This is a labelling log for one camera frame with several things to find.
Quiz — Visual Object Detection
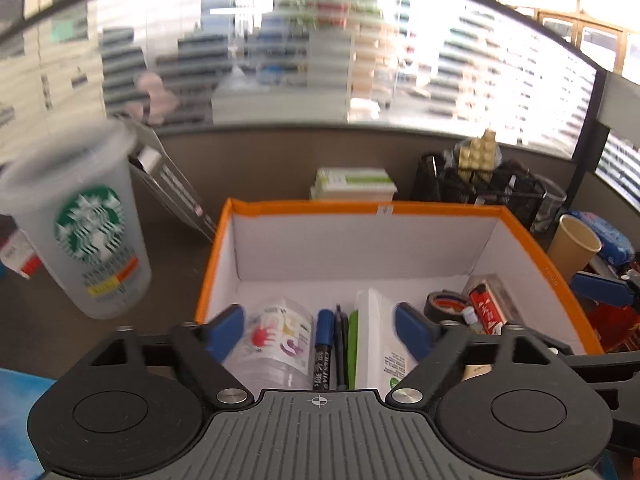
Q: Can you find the black tape roll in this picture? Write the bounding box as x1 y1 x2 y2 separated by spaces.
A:
423 290 471 325

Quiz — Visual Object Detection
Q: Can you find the white plastic device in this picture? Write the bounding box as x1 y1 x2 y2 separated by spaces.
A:
354 288 416 400

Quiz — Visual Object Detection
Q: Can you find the clear plastic printed jar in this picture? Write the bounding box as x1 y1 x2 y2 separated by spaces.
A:
224 297 314 398

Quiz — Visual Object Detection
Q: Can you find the green tube white cap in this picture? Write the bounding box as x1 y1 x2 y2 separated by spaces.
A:
347 310 358 390

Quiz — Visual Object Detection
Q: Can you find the blue cap marker pen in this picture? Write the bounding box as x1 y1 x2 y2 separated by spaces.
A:
312 309 334 391

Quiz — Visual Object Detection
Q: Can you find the cream cosmetic tube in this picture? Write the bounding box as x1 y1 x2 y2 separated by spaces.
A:
462 364 492 382

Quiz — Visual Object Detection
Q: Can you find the red pen package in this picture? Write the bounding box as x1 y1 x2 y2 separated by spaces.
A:
469 283 506 335

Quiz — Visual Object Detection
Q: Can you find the red drink can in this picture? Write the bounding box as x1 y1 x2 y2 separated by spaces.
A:
587 304 640 353

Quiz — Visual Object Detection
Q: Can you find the blue tissue pack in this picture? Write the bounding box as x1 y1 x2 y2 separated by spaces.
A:
568 210 636 268

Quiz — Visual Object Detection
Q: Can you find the brown paper cup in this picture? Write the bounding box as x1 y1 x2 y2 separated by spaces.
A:
547 214 602 283

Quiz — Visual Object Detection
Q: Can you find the black thin pen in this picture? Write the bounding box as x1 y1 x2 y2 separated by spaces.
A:
334 304 348 391

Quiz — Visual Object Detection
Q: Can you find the clear glass jar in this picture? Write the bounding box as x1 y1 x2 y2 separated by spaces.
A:
530 174 566 234

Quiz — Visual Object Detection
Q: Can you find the orange cardboard box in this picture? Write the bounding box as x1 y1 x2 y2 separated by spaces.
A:
195 200 602 354

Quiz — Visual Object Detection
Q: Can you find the black mesh organizer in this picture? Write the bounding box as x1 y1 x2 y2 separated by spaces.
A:
410 154 546 229

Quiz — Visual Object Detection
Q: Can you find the green white medicine box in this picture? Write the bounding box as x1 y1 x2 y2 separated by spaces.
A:
310 167 397 202

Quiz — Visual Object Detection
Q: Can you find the black white carton box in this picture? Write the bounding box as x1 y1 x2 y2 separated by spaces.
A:
115 115 216 242

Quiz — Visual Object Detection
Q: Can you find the beige building brick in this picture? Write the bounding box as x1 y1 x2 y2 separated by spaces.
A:
454 129 502 171

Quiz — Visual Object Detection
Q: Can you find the Starbucks plastic cup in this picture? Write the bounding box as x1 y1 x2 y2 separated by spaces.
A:
1 119 152 320

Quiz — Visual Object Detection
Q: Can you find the white red paper card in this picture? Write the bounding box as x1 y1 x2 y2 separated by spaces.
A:
0 230 42 280

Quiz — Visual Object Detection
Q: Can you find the colourful AGON desk mat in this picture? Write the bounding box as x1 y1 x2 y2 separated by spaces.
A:
0 368 54 480

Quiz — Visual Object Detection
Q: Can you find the potted green plant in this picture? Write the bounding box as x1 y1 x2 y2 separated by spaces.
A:
274 0 383 30

